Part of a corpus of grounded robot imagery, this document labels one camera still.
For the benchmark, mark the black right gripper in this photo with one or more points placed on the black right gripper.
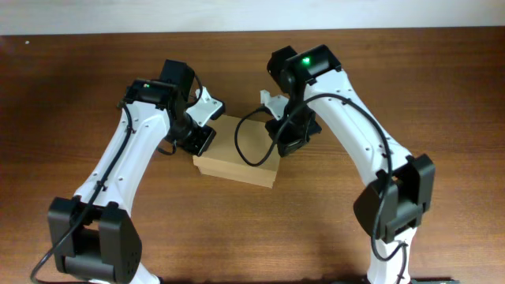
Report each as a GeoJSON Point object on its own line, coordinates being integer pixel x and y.
{"type": "Point", "coordinates": [288, 140]}

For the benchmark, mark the brown cardboard box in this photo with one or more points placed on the brown cardboard box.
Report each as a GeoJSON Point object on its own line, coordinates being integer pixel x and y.
{"type": "Point", "coordinates": [223, 160]}

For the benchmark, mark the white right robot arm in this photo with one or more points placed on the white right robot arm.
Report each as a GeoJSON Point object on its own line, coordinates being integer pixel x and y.
{"type": "Point", "coordinates": [398, 185]}

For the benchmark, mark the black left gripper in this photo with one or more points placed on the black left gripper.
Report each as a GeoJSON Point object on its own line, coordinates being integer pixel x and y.
{"type": "Point", "coordinates": [200, 142]}

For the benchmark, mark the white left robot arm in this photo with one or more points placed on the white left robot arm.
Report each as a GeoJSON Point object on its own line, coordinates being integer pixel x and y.
{"type": "Point", "coordinates": [92, 233]}

